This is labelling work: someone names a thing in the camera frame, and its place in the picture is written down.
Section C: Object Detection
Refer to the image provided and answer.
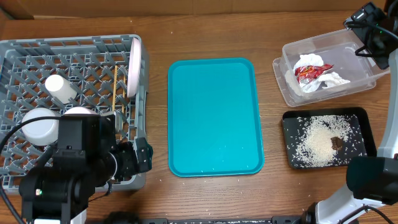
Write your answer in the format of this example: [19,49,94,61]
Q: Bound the white rice pile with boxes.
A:
[282,114,367,169]

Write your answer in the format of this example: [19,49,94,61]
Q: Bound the grey-white bowl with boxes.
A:
[22,108,60,146]

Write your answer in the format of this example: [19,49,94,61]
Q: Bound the small pink plate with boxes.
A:
[64,106,97,115]

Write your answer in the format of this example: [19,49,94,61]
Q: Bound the clear plastic waste bin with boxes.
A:
[272,29,390,107]

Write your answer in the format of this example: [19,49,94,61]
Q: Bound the black rectangular tray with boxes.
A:
[282,106,377,170]

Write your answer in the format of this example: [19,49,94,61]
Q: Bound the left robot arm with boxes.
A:
[19,114,153,223]

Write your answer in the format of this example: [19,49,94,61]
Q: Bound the red snack wrapper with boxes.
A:
[295,64,333,85]

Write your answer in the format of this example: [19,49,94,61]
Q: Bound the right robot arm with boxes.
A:
[296,0,397,223]

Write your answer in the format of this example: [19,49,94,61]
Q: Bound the white napkin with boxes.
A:
[300,72,350,93]
[293,54,324,71]

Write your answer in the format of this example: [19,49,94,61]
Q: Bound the brown food scrap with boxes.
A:
[330,136,344,151]

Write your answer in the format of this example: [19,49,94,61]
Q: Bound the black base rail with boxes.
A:
[86,214,312,224]

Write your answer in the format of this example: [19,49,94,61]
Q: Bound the grey dishwasher rack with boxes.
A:
[1,34,149,195]

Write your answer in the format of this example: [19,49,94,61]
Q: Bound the white cup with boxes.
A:
[45,75,77,104]

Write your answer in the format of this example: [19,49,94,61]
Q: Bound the large white plate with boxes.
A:
[127,37,142,98]

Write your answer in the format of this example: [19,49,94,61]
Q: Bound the teal serving tray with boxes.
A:
[167,57,265,177]

